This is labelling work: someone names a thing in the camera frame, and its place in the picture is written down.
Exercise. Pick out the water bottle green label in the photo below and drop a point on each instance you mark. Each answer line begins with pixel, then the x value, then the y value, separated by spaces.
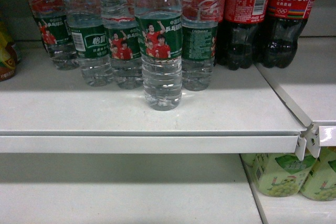
pixel 160 40

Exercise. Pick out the water bottle right of front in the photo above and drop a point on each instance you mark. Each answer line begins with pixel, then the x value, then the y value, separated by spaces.
pixel 199 26

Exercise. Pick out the water bottle behind front one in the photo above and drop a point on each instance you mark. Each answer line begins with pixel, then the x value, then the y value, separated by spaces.
pixel 120 26

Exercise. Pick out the white metal shelf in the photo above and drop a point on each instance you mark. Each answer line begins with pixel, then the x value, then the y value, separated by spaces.
pixel 44 110

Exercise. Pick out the water bottle barcode label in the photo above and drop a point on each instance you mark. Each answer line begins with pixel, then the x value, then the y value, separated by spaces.
pixel 89 38

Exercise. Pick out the white right neighbouring shelf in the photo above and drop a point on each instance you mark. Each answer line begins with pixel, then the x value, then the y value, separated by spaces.
pixel 307 88

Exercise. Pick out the far left water bottle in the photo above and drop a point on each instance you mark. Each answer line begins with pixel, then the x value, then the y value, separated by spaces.
pixel 51 20

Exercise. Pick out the cola bottle barcode label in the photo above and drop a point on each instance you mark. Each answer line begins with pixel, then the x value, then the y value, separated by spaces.
pixel 242 19

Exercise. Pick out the green grape drink bottle left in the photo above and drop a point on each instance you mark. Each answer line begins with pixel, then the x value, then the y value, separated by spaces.
pixel 278 174

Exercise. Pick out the green grape drink bottle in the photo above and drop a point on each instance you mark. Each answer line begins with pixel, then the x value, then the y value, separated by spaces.
pixel 320 182
pixel 278 174

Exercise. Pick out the yellow orange drink bottle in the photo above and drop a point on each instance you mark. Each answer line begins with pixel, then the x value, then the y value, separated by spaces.
pixel 10 53

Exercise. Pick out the green grape drink bottle right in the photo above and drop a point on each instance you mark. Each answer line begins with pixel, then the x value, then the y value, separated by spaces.
pixel 320 182

